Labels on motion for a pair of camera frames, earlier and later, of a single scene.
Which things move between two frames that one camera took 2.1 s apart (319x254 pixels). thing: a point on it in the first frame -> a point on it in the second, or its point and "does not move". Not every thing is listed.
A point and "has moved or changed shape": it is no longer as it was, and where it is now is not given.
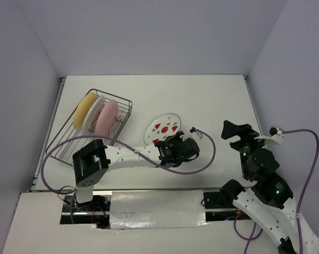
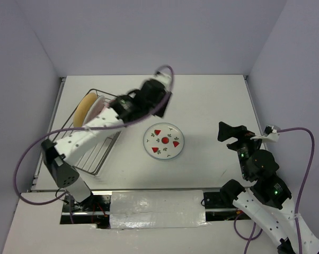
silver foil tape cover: x=158 y=209 does not move
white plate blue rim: x=90 y=122 does not move
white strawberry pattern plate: x=164 y=126 has moved or changed shape
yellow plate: x=82 y=108 does not move
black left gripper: x=174 y=136 -> x=161 y=111
